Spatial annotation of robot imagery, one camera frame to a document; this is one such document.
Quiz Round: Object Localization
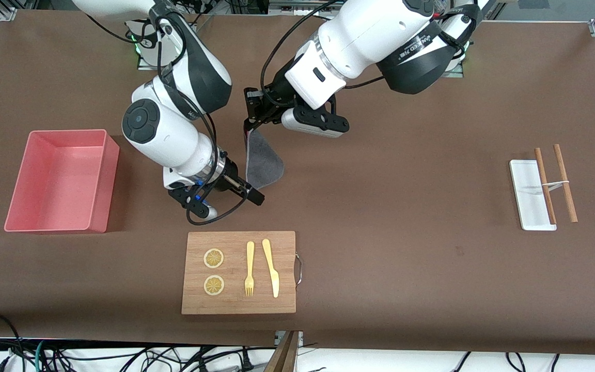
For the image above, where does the red and grey cloth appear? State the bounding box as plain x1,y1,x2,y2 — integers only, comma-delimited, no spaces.
245,129,285,190

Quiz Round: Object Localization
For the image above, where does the yellow fork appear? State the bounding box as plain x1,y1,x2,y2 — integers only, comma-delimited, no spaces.
244,241,255,297

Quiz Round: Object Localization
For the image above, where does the yellow knife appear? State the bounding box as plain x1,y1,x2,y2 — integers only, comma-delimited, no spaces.
262,239,280,299

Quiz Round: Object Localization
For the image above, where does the wooden cutting board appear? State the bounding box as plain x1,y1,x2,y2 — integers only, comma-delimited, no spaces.
181,231,303,315

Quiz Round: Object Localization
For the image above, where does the wooden beam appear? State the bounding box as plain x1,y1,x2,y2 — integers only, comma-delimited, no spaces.
264,331,299,372

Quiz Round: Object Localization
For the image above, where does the pink plastic bin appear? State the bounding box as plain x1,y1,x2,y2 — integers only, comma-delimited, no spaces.
4,129,120,234

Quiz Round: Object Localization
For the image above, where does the white rectangular tray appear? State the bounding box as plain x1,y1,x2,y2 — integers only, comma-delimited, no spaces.
509,160,557,231

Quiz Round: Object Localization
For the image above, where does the brown wooden chopstick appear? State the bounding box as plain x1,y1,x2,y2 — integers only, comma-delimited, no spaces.
535,148,557,225
554,144,578,223

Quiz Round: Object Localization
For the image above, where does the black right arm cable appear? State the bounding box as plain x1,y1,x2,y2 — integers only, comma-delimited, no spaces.
83,13,250,226

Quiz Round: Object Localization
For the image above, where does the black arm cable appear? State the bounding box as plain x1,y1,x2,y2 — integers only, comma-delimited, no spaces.
83,13,250,226
259,0,342,96

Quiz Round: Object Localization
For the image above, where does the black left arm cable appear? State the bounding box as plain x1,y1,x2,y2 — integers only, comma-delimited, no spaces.
259,0,342,96

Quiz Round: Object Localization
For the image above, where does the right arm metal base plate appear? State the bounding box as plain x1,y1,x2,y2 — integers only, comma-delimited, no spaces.
137,49,166,71

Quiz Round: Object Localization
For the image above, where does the small metal bracket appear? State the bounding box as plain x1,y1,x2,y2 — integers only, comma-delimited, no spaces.
275,331,304,348

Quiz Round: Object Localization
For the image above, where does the black cable with plug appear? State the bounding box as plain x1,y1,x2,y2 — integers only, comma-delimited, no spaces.
236,346,255,371

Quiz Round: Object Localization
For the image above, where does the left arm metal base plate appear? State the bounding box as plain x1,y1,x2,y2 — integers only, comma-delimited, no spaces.
440,54,464,78

